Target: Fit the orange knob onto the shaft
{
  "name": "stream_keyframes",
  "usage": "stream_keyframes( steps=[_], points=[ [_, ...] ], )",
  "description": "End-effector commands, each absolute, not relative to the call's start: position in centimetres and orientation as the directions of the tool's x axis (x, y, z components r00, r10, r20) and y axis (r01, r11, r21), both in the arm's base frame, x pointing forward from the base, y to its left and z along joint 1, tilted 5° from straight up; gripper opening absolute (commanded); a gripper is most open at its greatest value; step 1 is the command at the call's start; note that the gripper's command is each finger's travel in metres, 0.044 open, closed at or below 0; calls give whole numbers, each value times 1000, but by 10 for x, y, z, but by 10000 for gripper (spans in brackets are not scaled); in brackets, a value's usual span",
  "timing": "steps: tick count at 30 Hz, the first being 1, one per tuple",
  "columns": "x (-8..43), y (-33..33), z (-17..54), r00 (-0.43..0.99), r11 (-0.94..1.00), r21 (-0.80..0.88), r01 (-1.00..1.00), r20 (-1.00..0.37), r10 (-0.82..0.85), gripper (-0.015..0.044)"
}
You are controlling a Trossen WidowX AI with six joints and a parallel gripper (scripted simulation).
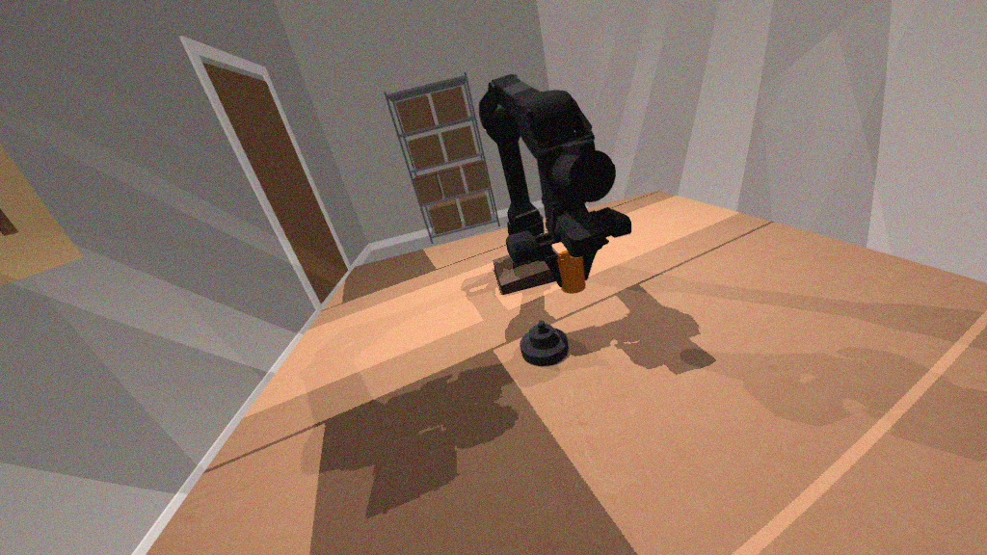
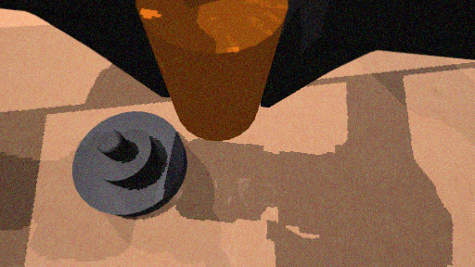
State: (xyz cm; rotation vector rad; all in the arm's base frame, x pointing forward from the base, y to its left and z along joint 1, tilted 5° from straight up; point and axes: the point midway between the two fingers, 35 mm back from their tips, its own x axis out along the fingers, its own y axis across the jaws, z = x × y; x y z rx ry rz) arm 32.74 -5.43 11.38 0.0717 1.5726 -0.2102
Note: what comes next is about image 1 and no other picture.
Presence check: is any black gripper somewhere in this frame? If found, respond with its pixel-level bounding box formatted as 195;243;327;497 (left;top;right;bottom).
506;194;631;287

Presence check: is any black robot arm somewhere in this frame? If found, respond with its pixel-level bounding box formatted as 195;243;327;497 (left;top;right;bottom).
479;74;616;257

